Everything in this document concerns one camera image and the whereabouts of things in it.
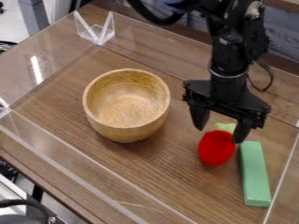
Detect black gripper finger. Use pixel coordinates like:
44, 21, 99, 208
190, 101, 211, 130
234, 118, 253, 144

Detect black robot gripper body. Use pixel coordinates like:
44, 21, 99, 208
182, 80, 271, 129

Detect red plush strawberry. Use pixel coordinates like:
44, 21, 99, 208
198, 122, 238, 166

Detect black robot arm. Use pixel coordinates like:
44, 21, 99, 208
127, 0, 271, 144

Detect light wooden bowl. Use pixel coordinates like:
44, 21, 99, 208
82, 68, 171, 143

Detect green rectangular block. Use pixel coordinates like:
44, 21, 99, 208
239, 141, 273, 207

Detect black clamp with bolt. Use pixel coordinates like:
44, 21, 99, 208
26, 199, 68, 224

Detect black cable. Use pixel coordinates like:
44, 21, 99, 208
247, 59, 275, 93

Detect clear acrylic corner bracket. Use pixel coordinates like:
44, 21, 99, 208
74, 10, 116, 46

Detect clear acrylic enclosure walls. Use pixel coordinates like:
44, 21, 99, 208
0, 10, 299, 224

